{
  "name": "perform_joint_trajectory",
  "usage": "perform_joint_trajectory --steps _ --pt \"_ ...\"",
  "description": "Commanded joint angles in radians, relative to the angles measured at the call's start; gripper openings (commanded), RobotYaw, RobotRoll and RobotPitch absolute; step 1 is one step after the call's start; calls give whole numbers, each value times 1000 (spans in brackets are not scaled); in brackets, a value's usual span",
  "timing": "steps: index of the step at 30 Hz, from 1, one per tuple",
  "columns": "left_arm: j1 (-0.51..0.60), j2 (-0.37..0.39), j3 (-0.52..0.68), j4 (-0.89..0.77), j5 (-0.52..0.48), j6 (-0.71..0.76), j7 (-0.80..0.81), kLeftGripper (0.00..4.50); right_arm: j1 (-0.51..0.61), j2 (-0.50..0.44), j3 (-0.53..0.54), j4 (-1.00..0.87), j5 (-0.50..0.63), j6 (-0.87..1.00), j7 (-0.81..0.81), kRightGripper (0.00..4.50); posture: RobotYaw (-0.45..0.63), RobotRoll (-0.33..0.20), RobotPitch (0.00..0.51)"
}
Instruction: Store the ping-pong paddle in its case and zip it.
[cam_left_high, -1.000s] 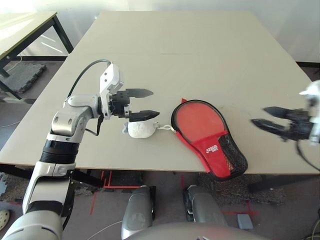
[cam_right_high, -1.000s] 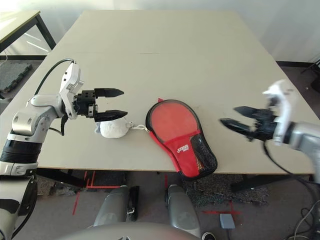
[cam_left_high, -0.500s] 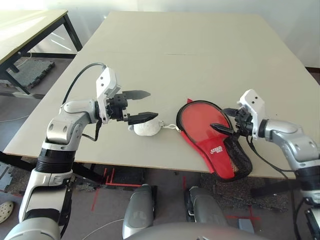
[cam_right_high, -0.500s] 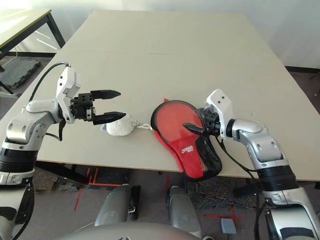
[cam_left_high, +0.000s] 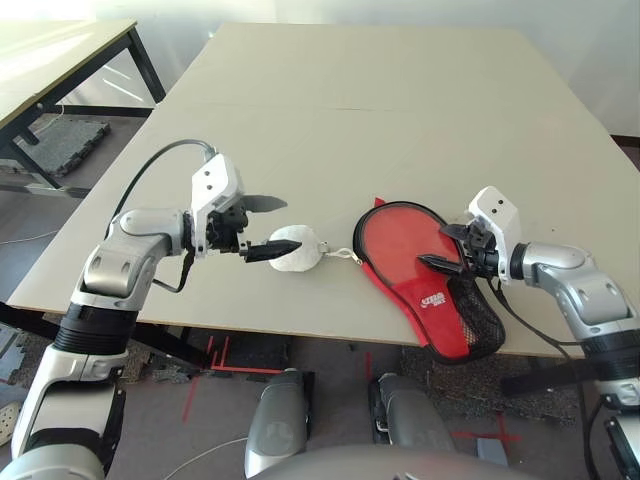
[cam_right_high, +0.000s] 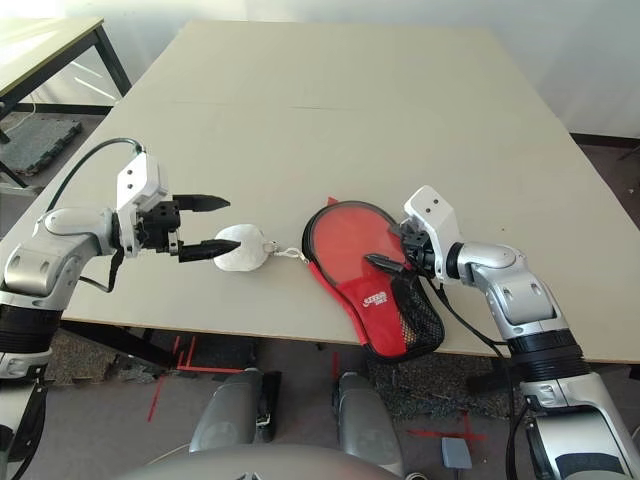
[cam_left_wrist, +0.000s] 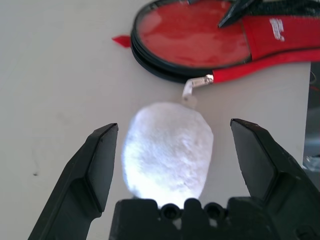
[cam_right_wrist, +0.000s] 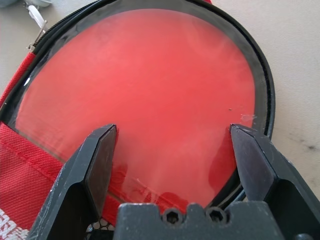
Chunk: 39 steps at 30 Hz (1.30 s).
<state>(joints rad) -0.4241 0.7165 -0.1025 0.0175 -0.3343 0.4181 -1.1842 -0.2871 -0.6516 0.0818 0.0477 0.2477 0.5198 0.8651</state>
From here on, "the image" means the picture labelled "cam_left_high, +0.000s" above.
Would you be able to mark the grey robot torso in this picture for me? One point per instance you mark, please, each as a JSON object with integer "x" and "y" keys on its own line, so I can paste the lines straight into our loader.
{"x": 375, "y": 462}

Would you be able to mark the red ping-pong paddle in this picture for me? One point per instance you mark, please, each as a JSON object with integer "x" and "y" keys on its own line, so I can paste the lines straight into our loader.
{"x": 400, "y": 240}

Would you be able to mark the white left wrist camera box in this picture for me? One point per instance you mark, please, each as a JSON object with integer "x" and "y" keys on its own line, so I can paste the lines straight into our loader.
{"x": 215, "y": 180}

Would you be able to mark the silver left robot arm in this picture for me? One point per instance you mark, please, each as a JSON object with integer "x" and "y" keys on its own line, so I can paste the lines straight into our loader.
{"x": 135, "y": 225}

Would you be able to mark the red black paddle case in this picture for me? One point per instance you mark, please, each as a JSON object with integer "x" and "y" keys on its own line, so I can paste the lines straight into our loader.
{"x": 430, "y": 320}

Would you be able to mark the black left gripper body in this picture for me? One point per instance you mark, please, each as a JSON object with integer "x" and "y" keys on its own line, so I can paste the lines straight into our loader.
{"x": 227, "y": 230}

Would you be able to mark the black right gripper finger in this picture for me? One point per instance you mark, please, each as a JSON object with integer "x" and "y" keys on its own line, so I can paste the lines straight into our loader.
{"x": 457, "y": 231}
{"x": 440, "y": 265}

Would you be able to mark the grey right robot leg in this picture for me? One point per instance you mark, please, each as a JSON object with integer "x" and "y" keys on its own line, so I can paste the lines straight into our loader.
{"x": 410, "y": 415}

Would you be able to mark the small grey floor block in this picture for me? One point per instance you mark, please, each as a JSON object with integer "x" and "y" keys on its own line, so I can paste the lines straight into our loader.
{"x": 490, "y": 451}

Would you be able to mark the dark textured floor mat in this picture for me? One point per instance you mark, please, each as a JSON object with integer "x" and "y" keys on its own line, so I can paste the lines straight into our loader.
{"x": 475, "y": 395}

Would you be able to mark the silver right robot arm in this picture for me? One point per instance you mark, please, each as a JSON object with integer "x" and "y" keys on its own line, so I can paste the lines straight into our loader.
{"x": 565, "y": 260}

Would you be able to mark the white perforated clog shoe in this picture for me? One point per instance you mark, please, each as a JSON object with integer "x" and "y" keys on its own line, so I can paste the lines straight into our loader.
{"x": 7, "y": 425}

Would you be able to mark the beige side table black legs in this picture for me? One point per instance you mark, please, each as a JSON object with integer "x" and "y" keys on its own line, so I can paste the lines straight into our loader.
{"x": 65, "y": 55}

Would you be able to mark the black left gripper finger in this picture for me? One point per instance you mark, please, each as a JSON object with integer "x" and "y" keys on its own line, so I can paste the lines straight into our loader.
{"x": 267, "y": 251}
{"x": 265, "y": 203}

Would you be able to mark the dark grey foam mat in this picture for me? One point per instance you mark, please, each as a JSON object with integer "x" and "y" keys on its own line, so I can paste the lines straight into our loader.
{"x": 70, "y": 145}

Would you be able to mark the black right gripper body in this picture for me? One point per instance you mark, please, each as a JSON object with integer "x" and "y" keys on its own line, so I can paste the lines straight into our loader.
{"x": 480, "y": 252}

